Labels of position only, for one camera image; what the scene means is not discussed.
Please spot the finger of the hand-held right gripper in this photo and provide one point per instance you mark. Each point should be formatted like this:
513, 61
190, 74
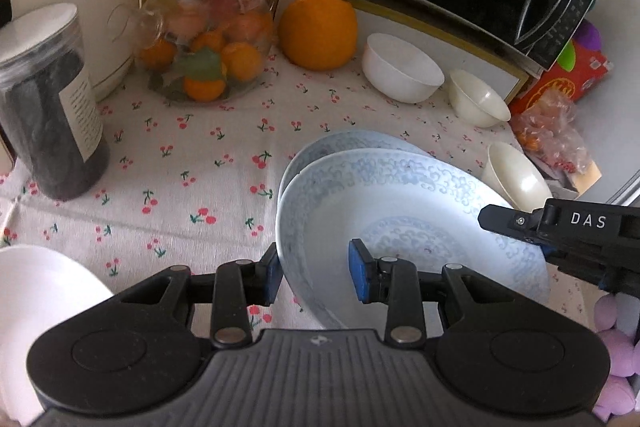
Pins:
505, 219

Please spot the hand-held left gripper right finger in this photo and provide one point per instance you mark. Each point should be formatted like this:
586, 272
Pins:
357, 269

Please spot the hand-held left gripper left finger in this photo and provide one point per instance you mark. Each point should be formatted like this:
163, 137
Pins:
272, 279

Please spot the small cream bowl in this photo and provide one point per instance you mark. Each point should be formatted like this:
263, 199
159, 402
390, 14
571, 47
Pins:
515, 177
475, 99

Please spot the large blue patterned plate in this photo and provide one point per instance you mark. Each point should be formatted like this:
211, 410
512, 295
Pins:
400, 202

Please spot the brown cardboard piece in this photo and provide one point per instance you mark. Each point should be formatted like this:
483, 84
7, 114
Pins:
585, 182

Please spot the clear plastic bag of snacks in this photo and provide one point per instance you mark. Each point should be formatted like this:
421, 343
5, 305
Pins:
550, 132

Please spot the pink plush toy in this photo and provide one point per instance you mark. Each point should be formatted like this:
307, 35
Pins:
620, 357

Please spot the cherry print tablecloth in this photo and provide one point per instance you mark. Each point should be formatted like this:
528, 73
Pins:
200, 167

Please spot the red cardboard box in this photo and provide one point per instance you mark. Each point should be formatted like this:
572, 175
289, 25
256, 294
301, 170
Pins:
575, 77

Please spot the white ceramic bowl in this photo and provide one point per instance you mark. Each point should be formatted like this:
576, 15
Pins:
400, 67

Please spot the white plate at left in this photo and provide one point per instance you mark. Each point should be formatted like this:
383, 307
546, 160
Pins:
40, 287

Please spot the large orange citrus fruit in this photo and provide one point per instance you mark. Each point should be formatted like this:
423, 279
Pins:
318, 32

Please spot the glass jar of fruit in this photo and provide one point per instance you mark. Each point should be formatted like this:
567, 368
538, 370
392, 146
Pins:
205, 32

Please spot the clear canister with dark contents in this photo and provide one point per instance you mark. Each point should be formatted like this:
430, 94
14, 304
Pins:
47, 107

